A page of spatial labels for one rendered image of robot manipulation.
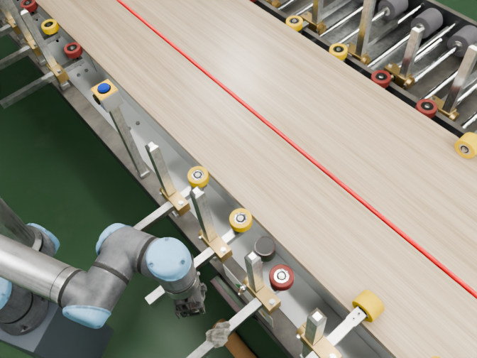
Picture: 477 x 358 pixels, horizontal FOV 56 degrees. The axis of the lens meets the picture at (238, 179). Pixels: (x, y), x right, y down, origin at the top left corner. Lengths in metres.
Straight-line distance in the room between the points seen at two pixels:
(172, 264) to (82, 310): 0.20
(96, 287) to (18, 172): 2.29
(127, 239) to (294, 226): 0.70
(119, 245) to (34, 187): 2.11
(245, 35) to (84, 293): 1.52
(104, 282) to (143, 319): 1.47
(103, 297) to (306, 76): 1.33
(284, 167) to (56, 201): 1.70
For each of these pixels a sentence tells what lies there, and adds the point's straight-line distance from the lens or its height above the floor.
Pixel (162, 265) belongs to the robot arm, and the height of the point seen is 1.41.
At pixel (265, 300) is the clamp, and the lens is 1.51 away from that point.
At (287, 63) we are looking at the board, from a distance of 2.07.
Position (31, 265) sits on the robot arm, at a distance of 1.11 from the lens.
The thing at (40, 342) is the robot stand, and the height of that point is 0.59.
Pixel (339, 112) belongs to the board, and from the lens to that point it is 1.88.
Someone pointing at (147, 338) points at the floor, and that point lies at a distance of 2.46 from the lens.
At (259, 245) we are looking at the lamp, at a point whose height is 1.11.
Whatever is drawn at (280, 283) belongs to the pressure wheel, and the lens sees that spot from 1.49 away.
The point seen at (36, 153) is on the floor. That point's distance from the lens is 3.30.
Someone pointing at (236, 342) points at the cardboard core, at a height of 0.08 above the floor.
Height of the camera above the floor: 2.30
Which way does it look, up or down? 56 degrees down
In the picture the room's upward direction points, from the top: 9 degrees counter-clockwise
